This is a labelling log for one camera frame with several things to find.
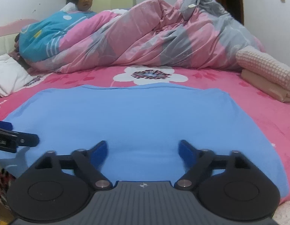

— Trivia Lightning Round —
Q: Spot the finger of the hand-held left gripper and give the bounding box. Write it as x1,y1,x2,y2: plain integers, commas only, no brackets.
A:
0,126,40,147
0,119,13,131

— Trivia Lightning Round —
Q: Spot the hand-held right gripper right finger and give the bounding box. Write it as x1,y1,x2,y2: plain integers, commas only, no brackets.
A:
175,140,252,190

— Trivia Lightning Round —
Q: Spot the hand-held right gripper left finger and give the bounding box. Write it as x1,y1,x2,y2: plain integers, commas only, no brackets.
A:
36,141,112,190

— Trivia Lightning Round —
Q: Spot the light blue t-shirt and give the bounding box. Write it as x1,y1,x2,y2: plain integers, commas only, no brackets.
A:
0,83,290,204

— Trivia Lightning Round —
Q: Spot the red patterned fluffy fabric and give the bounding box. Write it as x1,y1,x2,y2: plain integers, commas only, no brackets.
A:
0,162,16,225

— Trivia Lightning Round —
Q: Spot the white pillow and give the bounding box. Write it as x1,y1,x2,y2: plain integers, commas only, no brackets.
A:
0,54,34,98

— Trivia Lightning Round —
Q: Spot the pink floral fleece blanket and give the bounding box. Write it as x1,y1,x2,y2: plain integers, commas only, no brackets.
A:
0,66,290,202

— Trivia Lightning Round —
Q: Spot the pink headboard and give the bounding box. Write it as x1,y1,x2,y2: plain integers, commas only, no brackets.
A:
0,19,40,59

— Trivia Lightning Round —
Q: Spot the beige folded cloth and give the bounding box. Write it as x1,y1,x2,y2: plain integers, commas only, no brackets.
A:
241,69,290,103

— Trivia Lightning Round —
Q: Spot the cream fluffy rug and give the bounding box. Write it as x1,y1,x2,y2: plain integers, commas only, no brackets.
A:
274,199,290,225

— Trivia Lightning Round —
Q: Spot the pink grey teal floral quilt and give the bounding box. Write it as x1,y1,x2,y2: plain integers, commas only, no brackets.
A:
18,0,265,74

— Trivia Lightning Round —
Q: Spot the cream waffle knit cloth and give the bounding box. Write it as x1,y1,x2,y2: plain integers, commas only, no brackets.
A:
236,46,290,93

